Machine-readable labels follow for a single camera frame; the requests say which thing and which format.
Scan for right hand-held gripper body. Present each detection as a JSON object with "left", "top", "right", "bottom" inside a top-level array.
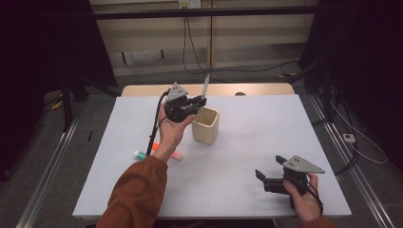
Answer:
[{"left": 264, "top": 155, "right": 326, "bottom": 210}]

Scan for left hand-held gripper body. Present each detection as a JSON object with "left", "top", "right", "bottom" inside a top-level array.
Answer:
[{"left": 163, "top": 82, "right": 199, "bottom": 124}]

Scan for clear plastic pen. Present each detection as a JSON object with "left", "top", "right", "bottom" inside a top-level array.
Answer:
[{"left": 198, "top": 73, "right": 211, "bottom": 117}]

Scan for beige pen holder cup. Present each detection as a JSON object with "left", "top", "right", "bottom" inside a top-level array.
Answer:
[{"left": 191, "top": 106, "right": 221, "bottom": 145}]

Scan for orange highlighter pen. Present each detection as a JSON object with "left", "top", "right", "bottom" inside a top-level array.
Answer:
[{"left": 151, "top": 142, "right": 184, "bottom": 162}]

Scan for person's left hand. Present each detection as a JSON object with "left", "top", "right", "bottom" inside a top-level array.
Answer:
[{"left": 152, "top": 104, "right": 198, "bottom": 162}]

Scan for person's right hand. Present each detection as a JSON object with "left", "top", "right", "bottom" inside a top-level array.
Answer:
[{"left": 283, "top": 172, "right": 324, "bottom": 222}]

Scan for light wooden table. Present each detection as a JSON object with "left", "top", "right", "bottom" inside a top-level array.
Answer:
[{"left": 121, "top": 83, "right": 296, "bottom": 98}]

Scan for black metal crossbar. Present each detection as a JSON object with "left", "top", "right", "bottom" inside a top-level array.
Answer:
[{"left": 93, "top": 6, "right": 317, "bottom": 21}]

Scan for black metal stand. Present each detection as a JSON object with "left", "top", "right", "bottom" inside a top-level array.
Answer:
[{"left": 61, "top": 75, "right": 74, "bottom": 133}]

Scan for black curtain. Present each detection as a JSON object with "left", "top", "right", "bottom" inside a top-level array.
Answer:
[
  {"left": 297, "top": 0, "right": 403, "bottom": 165},
  {"left": 0, "top": 0, "right": 118, "bottom": 181}
]

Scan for left hand-held gripper black cable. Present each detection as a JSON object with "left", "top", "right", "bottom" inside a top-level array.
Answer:
[{"left": 145, "top": 89, "right": 172, "bottom": 157}]

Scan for hand-held gripper black cable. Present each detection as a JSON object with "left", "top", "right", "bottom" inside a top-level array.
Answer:
[
  {"left": 284, "top": 177, "right": 324, "bottom": 217},
  {"left": 145, "top": 89, "right": 172, "bottom": 157}
]

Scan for right hand-held gripper black cable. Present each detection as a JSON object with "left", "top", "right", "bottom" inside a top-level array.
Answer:
[{"left": 284, "top": 177, "right": 324, "bottom": 217}]

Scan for black wall cable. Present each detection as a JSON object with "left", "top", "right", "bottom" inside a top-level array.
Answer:
[
  {"left": 185, "top": 17, "right": 299, "bottom": 74},
  {"left": 182, "top": 17, "right": 199, "bottom": 75}
]

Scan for metal floor rail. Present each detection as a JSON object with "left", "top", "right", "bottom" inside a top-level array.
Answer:
[
  {"left": 308, "top": 94, "right": 395, "bottom": 228},
  {"left": 15, "top": 117, "right": 80, "bottom": 228}
]

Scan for white floor cable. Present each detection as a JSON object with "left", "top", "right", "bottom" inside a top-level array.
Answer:
[{"left": 331, "top": 103, "right": 389, "bottom": 165}]

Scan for white wall outlet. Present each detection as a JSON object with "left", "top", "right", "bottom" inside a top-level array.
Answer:
[{"left": 178, "top": 0, "right": 202, "bottom": 10}]

